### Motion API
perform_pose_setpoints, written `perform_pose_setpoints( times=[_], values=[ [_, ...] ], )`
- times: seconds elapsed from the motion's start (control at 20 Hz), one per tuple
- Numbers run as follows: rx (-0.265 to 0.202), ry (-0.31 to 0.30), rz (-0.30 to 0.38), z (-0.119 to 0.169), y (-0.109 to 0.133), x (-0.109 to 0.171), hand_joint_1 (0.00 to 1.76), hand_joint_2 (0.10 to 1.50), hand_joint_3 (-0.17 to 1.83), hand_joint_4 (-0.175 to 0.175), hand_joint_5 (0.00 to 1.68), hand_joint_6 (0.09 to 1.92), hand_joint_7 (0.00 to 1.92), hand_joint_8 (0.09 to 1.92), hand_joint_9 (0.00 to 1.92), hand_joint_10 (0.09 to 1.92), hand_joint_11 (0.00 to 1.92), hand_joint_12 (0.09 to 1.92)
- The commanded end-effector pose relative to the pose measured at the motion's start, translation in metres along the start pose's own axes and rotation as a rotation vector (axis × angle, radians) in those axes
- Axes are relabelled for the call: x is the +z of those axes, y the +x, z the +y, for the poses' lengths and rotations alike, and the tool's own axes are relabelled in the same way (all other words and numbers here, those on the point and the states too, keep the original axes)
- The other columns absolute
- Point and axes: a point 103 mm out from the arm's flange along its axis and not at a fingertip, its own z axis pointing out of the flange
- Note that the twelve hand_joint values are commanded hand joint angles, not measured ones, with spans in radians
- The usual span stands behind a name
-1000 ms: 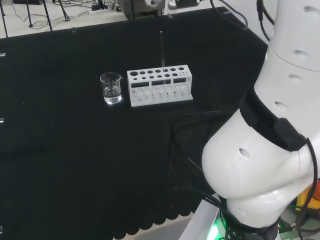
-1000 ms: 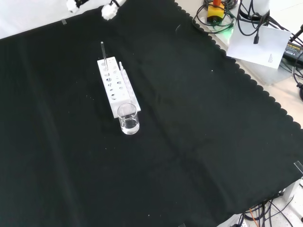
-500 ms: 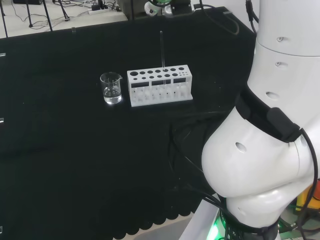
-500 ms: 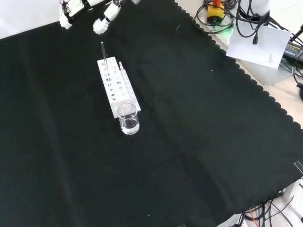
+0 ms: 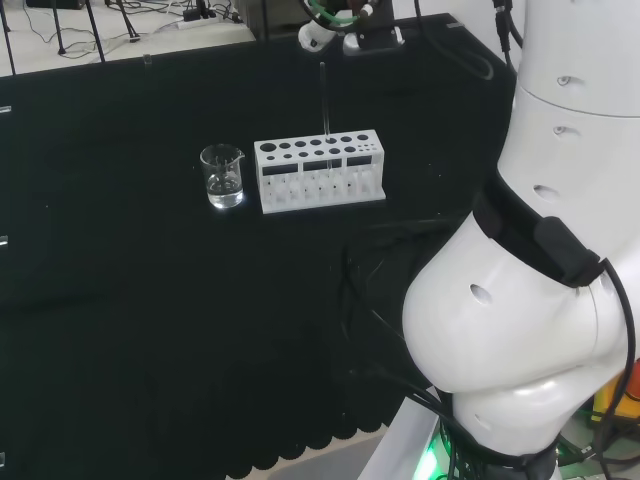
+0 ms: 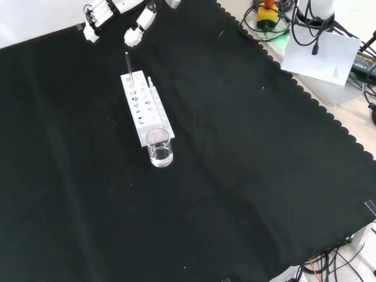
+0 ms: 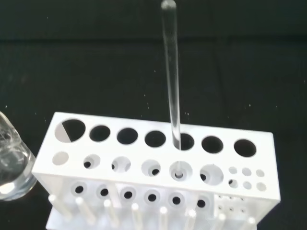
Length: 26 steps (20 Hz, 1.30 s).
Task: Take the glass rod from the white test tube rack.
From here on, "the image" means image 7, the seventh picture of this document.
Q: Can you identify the clear glass rod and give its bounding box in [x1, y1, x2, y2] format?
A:
[161, 0, 183, 180]

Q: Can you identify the white test tube rack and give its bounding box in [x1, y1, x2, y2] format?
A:
[31, 111, 282, 230]

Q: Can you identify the black bench cloth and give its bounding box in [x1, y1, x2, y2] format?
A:
[0, 0, 307, 230]

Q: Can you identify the small glass beaker with water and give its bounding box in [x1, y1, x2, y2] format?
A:
[0, 111, 38, 202]

